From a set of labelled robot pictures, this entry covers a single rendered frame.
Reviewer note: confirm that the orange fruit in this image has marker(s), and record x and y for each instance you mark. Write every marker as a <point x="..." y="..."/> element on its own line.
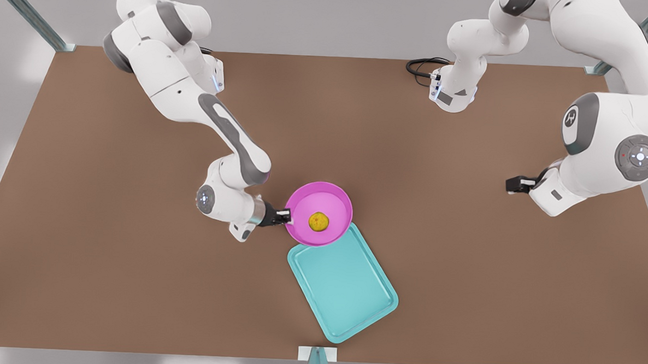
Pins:
<point x="318" y="221"/>

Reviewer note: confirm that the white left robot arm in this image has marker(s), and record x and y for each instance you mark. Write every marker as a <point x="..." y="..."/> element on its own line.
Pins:
<point x="605" y="128"/>

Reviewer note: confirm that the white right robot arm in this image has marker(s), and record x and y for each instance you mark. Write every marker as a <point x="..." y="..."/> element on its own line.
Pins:
<point x="175" y="88"/>

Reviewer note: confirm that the pink plate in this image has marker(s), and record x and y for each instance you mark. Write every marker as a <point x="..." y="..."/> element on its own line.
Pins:
<point x="328" y="204"/>

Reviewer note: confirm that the teal tray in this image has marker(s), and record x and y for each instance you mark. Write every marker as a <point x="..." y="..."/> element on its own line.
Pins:
<point x="346" y="292"/>

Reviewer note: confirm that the silver frame post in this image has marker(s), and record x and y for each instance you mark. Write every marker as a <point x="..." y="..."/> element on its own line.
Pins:
<point x="637" y="31"/>
<point x="316" y="362"/>
<point x="30" y="10"/>

